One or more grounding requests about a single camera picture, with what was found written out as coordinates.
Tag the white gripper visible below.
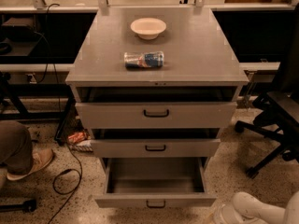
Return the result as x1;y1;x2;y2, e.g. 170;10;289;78
213;204;267;224

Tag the grey bottom drawer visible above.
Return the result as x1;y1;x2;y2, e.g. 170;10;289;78
95;158;216;209

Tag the grey drawer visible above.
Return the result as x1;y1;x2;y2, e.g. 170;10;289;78
91;139;220;158
76;102;236;129
95;158;216;209

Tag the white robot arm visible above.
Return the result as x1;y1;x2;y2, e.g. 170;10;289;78
212;191;299;224

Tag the grey middle drawer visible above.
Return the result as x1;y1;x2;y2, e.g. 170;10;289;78
91;139;220;158

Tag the grey top drawer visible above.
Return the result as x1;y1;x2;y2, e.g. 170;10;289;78
76;102;236;129

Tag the grey drawer cabinet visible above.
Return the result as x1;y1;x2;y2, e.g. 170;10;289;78
64;6;249;173

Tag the black office chair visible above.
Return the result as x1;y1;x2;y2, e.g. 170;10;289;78
235;5;299;178

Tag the orange snack packet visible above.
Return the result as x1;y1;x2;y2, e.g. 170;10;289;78
67;131;88;145

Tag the blue silver drink can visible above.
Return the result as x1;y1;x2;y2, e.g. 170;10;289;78
124;51;164;68

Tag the tan shoe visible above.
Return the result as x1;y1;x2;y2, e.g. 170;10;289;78
7;148;54;181

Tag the black chair base left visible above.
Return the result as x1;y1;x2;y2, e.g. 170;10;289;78
0;200;37;213

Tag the white bowl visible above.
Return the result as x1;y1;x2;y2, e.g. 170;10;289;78
130;18;166;40

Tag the brown trouser leg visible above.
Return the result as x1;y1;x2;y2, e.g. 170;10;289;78
0;120;33;175

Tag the black floor cable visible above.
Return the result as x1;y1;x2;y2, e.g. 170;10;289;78
46;143;83;224

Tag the wall power outlet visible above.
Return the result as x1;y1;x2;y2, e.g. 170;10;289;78
26;74;37;84

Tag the black hanging cable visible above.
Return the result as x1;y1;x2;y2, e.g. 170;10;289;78
33;3;64;114

